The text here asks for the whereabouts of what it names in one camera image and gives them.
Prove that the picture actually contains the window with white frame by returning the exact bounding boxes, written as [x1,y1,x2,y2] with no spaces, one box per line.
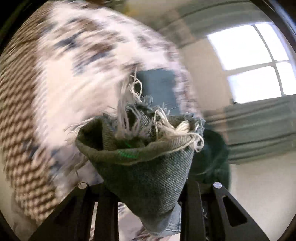
[207,22,295,104]

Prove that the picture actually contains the ripped blue denim shorts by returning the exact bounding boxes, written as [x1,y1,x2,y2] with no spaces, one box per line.
[68,71,205,237]

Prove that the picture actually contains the left green curtain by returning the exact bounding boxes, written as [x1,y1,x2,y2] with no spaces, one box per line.
[128,1,266,47]

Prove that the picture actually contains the floral bed sheet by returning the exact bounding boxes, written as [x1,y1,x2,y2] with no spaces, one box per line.
[1,1,200,240]

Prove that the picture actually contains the right green curtain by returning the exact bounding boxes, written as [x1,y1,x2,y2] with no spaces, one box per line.
[203,95,295,164]

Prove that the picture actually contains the green curtain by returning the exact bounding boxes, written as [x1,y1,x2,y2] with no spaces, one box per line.
[128,1,266,47]
[203,95,295,164]

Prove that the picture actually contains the dark green velvet blanket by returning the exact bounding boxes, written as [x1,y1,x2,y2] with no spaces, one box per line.
[189,129,230,189]

